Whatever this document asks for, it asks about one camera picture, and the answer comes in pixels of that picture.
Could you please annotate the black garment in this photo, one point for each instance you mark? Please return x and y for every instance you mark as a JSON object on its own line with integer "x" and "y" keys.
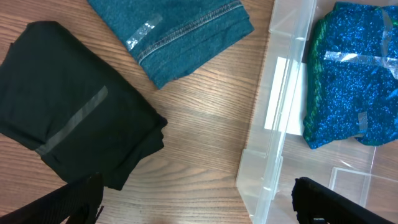
{"x": 73, "y": 109}

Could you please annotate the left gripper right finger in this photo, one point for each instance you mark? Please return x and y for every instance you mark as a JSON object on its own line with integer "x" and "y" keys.
{"x": 326, "y": 205}

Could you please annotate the blue sequin garment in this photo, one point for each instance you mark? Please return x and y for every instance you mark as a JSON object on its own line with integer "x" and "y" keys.
{"x": 352, "y": 76}

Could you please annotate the clear plastic storage bin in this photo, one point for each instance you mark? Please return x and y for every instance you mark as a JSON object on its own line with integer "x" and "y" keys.
{"x": 277, "y": 154}

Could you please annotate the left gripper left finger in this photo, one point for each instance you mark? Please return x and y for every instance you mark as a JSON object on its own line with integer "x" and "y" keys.
{"x": 77, "y": 202}

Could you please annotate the blue denim jeans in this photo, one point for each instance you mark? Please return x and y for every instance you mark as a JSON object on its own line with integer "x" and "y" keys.
{"x": 170, "y": 39}

